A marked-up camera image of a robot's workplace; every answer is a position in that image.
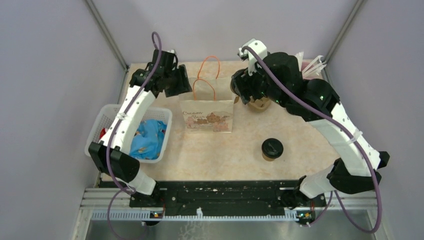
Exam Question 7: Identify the paper takeout bag orange handles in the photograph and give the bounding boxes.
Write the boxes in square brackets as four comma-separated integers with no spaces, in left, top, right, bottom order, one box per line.
[178,55,236,133]

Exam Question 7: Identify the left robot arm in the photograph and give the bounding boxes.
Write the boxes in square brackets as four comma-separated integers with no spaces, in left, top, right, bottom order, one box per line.
[85,49,192,207]

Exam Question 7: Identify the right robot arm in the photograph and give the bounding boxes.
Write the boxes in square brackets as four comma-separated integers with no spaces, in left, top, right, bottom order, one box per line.
[230,51,390,206]

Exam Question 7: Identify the brown pulp cup carrier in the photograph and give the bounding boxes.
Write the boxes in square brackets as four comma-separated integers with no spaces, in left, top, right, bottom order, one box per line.
[247,97,272,113]

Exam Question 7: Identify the pink straw holder cup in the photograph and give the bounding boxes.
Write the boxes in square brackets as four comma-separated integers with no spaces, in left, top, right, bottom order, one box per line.
[301,61,319,80]

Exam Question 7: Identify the blue snack bag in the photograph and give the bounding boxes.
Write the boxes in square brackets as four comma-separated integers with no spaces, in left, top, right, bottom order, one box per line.
[129,119,168,161]

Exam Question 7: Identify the white plastic basket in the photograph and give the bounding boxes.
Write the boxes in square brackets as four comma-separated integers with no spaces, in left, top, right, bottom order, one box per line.
[84,104,173,164]

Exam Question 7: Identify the red snack bag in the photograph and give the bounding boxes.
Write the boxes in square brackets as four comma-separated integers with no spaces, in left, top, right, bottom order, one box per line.
[98,128,107,140]

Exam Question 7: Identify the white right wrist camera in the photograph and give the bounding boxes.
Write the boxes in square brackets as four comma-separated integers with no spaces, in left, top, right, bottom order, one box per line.
[237,38,269,75]

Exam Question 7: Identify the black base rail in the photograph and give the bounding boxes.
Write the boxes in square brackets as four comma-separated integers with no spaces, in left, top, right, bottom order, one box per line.
[129,180,327,217]

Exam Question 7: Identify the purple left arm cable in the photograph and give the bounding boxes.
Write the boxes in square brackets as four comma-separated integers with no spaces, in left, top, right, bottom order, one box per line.
[105,31,163,240]

